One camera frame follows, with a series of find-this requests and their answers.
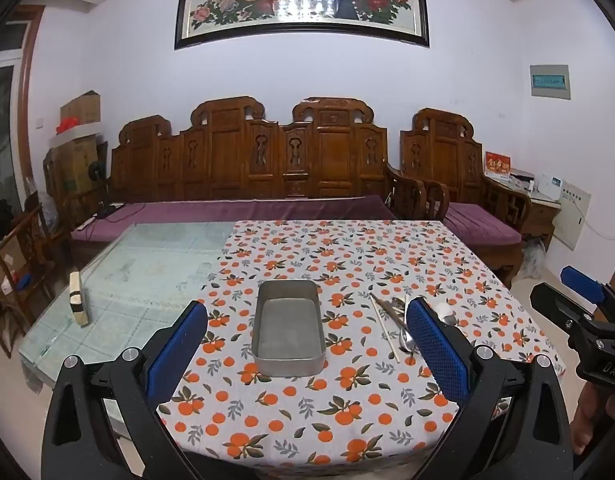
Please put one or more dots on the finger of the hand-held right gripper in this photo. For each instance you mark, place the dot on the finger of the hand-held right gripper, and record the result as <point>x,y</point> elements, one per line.
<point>557,305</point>
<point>582,282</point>

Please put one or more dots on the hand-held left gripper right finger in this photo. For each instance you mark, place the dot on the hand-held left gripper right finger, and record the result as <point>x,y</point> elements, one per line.
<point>437,350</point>

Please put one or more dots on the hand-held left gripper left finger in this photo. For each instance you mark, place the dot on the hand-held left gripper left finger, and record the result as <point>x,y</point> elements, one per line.
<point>180,345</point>

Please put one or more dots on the light wooden chopstick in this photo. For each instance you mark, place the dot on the light wooden chopstick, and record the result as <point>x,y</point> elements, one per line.
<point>385,327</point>

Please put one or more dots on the rectangular metal tray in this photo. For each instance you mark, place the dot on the rectangular metal tray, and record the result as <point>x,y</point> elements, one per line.
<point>287,325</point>

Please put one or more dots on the person's right hand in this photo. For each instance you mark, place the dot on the person's right hand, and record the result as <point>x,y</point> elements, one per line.
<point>590,420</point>

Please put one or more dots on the metal spoon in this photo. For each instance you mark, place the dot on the metal spoon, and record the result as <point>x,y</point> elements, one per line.
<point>408,342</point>

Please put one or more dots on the white plastic ladle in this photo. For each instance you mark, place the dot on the white plastic ladle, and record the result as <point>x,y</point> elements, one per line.
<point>443,310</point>

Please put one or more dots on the clear plastic bag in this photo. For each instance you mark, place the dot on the clear plastic bag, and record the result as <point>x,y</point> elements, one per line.
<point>532,260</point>

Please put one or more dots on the dark wooden chopstick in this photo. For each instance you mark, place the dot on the dark wooden chopstick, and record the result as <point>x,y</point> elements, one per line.
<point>390,310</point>

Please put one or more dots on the wooden side table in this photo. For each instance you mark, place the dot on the wooden side table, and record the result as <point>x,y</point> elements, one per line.
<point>540,217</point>

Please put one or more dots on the white electronic device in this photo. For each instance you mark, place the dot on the white electronic device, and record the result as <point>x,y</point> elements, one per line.
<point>551,185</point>

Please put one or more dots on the wooden block with black band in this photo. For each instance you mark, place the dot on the wooden block with black band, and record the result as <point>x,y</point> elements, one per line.
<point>78,300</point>

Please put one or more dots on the purple armchair cushion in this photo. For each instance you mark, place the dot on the purple armchair cushion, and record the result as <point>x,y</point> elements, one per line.
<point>480,225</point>

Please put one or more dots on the orange fruit print tablecloth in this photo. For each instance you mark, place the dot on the orange fruit print tablecloth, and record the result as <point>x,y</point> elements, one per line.
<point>337,260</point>

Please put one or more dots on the red desk calendar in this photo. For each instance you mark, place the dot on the red desk calendar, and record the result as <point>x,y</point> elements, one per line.
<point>497,164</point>

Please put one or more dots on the long purple bench cushion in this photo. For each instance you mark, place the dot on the long purple bench cushion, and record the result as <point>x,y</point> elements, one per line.
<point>237,210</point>

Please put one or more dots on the wooden side chair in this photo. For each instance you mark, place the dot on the wooden side chair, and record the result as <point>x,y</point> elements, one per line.
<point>22,260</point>

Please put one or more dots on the carved wooden armchair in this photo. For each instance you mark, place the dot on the carved wooden armchair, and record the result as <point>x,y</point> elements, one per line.
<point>447,155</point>

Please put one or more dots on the carved wooden bench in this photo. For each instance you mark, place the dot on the carved wooden bench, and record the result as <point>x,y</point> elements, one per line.
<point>227,160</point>

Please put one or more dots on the black standing fan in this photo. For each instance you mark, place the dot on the black standing fan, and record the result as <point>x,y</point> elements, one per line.
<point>95,172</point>

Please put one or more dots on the large cardboard box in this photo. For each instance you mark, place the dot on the large cardboard box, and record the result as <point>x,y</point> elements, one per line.
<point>77,165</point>

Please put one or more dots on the red cloth item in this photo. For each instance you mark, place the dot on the red cloth item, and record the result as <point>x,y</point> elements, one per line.
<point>68,124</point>

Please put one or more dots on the small cardboard box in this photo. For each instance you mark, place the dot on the small cardboard box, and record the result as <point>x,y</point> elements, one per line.
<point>82,110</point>

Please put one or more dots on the white wall junction panel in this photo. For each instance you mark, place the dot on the white wall junction panel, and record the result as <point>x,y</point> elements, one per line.
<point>572,215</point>

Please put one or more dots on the grey wall electrical panel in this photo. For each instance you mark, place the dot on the grey wall electrical panel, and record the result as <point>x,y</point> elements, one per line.
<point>551,81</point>

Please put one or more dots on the wooden door frame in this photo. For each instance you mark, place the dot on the wooden door frame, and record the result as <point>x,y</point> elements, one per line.
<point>26,110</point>

